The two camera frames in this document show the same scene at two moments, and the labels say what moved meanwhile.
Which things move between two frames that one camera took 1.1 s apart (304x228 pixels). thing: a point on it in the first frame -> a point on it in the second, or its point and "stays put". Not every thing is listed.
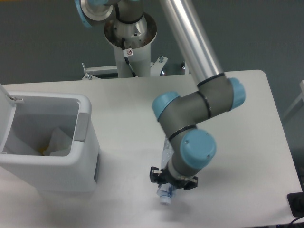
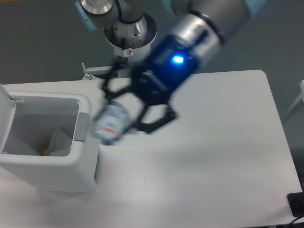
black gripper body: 164,177 -> 167,61
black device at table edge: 296,202 stays put
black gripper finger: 191,184 -> 148,128
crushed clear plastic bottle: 166,193 -> 110,121
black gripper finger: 154,174 -> 121,61
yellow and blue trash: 42,149 stays put
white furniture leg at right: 300,97 stays put
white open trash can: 48,143 stays put
